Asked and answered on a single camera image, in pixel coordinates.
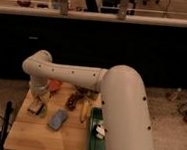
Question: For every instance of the orange plastic cup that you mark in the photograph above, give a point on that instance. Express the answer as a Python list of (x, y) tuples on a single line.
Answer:
[(54, 85)]

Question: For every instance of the yellow banana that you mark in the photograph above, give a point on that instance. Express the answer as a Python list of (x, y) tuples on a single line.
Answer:
[(84, 111)]

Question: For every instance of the black pole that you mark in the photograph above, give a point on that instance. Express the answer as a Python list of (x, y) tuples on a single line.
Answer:
[(5, 124)]

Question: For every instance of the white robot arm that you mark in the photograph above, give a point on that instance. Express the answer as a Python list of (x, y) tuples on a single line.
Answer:
[(123, 98)]

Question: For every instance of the blue sponge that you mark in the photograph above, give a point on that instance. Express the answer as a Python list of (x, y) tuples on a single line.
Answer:
[(57, 119)]

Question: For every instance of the green plastic bin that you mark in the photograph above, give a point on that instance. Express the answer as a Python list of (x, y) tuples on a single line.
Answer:
[(95, 143)]

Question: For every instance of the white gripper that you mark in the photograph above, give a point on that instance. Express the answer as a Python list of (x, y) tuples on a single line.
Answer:
[(39, 106)]

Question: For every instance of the dark red grapes toy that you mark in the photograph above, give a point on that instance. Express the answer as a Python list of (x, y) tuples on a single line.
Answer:
[(73, 99)]

